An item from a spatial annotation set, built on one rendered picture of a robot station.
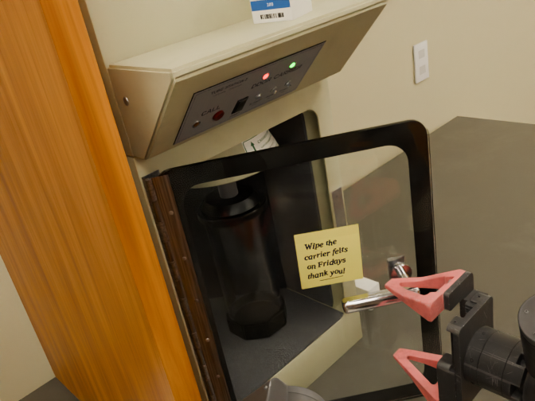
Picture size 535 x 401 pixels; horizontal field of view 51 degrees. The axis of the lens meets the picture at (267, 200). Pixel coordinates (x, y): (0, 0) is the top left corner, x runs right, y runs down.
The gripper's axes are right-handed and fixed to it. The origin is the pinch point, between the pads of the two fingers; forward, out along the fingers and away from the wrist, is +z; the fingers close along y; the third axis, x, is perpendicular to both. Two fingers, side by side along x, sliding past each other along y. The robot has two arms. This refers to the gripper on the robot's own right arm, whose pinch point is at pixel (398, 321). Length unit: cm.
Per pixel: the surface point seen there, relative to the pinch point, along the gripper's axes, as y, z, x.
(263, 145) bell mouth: 14.7, 24.7, -6.9
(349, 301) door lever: 1.2, 5.7, 1.2
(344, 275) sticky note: 1.7, 8.9, -2.0
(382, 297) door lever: 1.1, 3.1, -1.5
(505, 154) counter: -26, 35, -98
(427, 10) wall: 10, 65, -113
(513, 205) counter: -26, 21, -73
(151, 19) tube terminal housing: 34.5, 22.1, 6.8
